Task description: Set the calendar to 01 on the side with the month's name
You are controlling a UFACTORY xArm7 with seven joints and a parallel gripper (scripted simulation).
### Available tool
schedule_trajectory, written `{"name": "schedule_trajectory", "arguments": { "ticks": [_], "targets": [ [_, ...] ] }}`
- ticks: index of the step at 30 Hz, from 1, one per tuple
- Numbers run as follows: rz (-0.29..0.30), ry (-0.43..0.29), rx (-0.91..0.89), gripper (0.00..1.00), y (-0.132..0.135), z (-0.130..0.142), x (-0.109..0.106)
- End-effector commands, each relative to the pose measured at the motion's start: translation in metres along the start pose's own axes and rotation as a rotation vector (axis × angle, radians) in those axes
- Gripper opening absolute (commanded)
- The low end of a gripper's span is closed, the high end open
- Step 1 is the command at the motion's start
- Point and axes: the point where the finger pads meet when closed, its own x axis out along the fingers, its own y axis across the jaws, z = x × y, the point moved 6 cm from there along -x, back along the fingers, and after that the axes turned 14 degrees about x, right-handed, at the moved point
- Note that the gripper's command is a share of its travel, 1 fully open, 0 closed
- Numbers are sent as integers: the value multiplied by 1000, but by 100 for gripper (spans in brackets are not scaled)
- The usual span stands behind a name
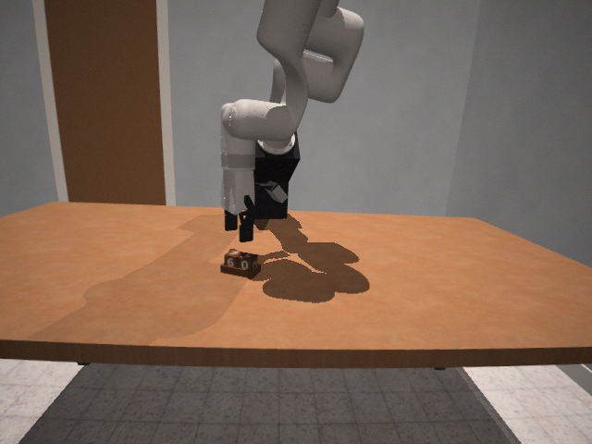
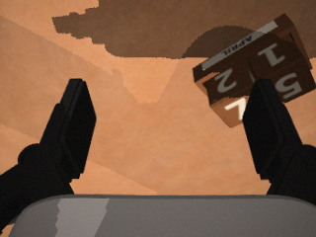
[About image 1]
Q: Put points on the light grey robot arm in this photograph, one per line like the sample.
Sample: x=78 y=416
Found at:
x=283 y=31

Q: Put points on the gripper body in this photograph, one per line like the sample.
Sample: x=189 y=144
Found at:
x=235 y=184

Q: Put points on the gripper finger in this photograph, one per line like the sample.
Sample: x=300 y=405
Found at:
x=246 y=227
x=231 y=221

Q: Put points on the brown wooden tray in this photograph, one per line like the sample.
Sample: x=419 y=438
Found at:
x=240 y=272

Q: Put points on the brown number cube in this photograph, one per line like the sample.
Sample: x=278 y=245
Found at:
x=248 y=261
x=232 y=258

